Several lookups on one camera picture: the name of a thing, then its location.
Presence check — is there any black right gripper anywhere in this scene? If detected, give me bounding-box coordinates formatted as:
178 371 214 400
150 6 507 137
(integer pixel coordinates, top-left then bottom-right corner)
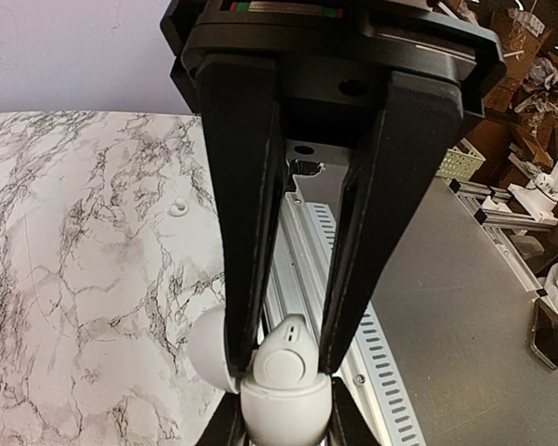
160 1 507 148

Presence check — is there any white earbud on table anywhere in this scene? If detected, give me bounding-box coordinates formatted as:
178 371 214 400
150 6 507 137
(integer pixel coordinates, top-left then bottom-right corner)
168 197 189 217

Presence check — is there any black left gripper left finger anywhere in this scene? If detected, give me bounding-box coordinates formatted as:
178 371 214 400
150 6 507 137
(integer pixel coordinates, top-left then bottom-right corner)
197 394 245 446

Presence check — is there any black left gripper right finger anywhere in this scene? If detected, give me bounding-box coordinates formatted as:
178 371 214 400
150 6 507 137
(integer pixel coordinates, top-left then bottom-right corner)
327 377 380 446

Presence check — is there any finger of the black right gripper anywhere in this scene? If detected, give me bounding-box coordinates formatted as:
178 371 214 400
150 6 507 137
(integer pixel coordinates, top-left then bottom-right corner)
196 54 282 374
319 72 463 374

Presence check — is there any white earbud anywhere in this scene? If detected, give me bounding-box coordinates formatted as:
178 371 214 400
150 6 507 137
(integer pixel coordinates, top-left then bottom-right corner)
252 314 319 390
168 197 189 217

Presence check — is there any smartphone on side table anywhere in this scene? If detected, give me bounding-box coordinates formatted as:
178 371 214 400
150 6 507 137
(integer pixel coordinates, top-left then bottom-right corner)
530 298 558 370

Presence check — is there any white plastic basket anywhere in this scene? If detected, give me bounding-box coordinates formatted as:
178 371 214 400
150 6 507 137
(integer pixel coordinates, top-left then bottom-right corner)
435 144 485 181

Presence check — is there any aluminium front rail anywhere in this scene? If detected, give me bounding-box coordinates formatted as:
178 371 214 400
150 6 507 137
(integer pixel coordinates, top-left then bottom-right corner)
259 137 429 446

